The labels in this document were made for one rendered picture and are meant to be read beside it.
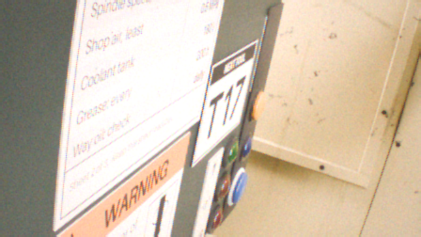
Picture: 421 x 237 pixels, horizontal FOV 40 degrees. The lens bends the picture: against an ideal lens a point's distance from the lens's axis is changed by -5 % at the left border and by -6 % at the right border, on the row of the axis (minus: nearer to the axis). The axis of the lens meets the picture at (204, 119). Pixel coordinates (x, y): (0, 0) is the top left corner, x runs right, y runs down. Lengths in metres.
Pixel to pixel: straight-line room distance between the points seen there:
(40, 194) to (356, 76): 1.03
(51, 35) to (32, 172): 0.05
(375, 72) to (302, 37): 0.17
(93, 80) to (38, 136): 0.04
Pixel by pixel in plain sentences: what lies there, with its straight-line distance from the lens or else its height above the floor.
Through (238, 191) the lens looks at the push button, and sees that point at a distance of 0.53.
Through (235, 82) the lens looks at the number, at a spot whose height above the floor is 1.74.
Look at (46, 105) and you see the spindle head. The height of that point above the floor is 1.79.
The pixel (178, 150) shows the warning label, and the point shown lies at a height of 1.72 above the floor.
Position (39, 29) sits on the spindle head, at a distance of 0.20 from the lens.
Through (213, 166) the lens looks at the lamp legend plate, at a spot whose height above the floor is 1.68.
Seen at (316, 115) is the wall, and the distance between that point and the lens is 1.26.
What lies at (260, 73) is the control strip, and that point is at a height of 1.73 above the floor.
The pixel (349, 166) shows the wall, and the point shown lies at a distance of 1.28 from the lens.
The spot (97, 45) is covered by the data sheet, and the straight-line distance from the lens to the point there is 0.23.
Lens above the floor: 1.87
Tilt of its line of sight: 22 degrees down
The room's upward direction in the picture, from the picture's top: 12 degrees clockwise
